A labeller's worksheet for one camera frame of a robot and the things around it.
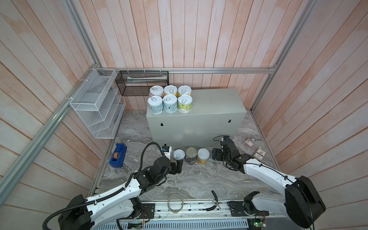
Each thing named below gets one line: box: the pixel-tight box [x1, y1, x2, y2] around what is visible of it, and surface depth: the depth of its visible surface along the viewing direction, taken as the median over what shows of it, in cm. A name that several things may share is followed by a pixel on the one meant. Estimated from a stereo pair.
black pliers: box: [206, 190, 223, 212], surface depth 77 cm
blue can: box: [162, 94, 178, 114], surface depth 71 cm
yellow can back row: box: [196, 148, 210, 165], surface depth 88 cm
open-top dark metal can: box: [185, 146, 198, 165], surface depth 86 cm
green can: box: [177, 94, 194, 114], surface depth 71 cm
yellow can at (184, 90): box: [177, 85, 193, 96], surface depth 76 cm
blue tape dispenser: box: [109, 143, 128, 168], surface depth 90 cm
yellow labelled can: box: [163, 84, 178, 95], surface depth 76 cm
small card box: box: [253, 146, 267, 162], surface depth 95 cm
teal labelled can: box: [147, 95, 164, 115], surface depth 71 cm
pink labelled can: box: [149, 85, 164, 98], surface depth 76 cm
